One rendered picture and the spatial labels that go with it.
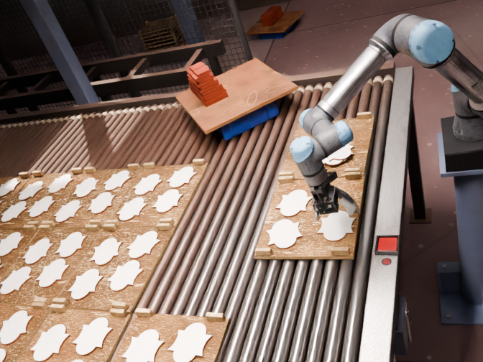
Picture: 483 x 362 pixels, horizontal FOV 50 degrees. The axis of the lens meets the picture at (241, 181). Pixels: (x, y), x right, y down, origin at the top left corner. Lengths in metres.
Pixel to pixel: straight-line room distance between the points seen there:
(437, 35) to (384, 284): 0.75
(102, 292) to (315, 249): 0.79
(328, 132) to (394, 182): 0.50
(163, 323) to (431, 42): 1.20
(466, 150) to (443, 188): 1.33
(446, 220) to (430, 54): 1.68
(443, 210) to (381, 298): 1.64
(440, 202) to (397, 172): 1.24
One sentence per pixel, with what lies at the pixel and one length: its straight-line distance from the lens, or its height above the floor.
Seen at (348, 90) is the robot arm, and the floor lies 1.37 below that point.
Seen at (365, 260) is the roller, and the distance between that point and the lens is 1.75.
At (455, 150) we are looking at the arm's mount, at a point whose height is 0.96.
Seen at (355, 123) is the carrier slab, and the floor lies 0.94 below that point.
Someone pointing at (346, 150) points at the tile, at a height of 0.96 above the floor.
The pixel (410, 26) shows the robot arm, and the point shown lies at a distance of 1.66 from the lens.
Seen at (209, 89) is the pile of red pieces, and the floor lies 1.12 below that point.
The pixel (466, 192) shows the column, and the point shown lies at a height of 0.71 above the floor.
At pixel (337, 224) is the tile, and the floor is 0.94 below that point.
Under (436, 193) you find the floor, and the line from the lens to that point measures 3.34.
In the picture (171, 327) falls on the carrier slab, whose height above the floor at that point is 0.94.
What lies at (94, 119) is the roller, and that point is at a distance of 3.32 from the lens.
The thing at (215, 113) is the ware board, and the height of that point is 1.04.
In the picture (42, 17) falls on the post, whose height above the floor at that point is 1.53.
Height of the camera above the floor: 2.20
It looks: 35 degrees down
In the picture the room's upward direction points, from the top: 21 degrees counter-clockwise
